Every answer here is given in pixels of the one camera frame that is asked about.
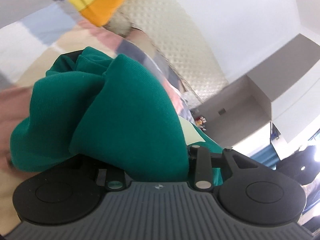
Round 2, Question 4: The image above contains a green hoodie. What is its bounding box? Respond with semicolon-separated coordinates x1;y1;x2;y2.
10;46;224;188

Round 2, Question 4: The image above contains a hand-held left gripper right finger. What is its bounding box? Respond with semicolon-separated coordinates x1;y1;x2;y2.
187;145;263;191

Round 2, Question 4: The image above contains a cluster of toiletry bottles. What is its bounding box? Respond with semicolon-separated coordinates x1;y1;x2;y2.
194;116;208;132

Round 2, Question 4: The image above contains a cream quilted headboard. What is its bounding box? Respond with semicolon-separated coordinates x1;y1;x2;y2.
102;0;229;103

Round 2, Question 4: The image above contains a blue curtain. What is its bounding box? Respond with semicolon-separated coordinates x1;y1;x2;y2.
250;145;280;167

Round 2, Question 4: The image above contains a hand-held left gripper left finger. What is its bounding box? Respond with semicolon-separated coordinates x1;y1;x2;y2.
54;155;127;191

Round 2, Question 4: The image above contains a checked pastel blanket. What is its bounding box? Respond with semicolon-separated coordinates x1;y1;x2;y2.
0;0;198;230

